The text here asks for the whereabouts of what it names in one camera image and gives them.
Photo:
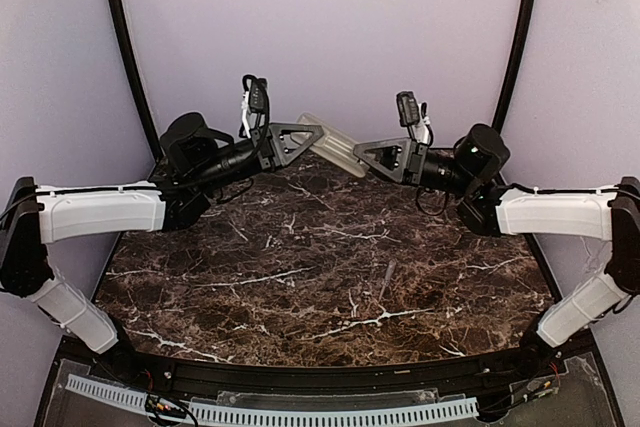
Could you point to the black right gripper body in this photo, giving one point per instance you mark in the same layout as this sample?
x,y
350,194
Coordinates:
x,y
415,162

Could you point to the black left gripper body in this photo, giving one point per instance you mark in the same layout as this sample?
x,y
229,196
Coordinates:
x,y
267,149

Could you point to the white remote control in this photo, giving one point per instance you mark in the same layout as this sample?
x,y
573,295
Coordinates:
x,y
335,146

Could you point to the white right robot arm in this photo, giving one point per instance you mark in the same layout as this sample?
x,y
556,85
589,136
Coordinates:
x,y
608,213

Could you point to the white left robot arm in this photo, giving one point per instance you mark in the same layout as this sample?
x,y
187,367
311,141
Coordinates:
x,y
201,161

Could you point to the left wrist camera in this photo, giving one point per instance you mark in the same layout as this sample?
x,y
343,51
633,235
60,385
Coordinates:
x,y
254,105

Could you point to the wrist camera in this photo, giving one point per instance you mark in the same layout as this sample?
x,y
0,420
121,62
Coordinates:
x,y
254,105
414,117

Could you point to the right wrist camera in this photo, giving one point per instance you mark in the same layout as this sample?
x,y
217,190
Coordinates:
x,y
414,117

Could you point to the left black frame post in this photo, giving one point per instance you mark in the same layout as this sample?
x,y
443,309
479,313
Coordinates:
x,y
128,58

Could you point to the black frame post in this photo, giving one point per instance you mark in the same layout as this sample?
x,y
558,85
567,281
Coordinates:
x,y
516,54
128,58

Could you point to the black front rail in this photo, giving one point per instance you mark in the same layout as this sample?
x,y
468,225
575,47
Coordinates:
x,y
483,375

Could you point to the right black frame post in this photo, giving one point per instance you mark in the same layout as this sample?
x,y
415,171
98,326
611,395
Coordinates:
x,y
516,54

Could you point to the right white cable duct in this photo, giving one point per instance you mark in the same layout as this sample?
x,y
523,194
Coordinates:
x,y
419,415

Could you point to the white cable duct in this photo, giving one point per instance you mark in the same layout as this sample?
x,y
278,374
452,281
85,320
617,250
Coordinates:
x,y
124,398
419,415

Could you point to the left white cable duct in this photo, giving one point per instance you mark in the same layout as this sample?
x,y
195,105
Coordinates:
x,y
124,398

